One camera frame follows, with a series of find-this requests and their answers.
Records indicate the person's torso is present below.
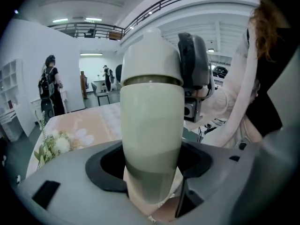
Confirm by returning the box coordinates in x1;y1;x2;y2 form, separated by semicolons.
201;27;284;150

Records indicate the grey gripper camera box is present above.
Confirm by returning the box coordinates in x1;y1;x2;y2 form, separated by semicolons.
184;98;203;123

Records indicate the dark grey chair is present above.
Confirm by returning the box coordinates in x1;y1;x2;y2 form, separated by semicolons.
90;82;111;106

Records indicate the white cylindrical cup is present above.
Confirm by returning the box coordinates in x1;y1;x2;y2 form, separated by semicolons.
119;81;185;205

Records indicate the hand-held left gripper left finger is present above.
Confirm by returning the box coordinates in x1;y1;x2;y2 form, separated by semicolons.
17;139;141;220

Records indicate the white shelf cabinet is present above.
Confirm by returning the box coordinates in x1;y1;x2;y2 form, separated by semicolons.
0;59;36;143

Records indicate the white desk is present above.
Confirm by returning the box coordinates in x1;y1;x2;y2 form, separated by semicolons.
93;79;106;92

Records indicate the table with checked tablecloth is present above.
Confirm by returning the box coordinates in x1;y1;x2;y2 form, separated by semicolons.
25;102;183;223

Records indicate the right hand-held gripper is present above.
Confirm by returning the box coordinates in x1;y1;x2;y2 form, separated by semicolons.
115;32;216;101

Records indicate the brown wooden stand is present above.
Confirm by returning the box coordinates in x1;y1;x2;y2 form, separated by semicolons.
80;71;89;100

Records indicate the person's right forearm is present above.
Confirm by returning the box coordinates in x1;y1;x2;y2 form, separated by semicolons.
200;85;237;126

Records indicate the white flower bouquet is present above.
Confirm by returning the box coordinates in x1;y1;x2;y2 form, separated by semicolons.
33;111;78;168

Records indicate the white dresser with curved legs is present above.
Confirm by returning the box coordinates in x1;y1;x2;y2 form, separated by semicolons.
30;90;69;126

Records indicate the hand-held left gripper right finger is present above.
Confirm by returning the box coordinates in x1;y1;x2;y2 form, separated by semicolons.
174;140;258;218

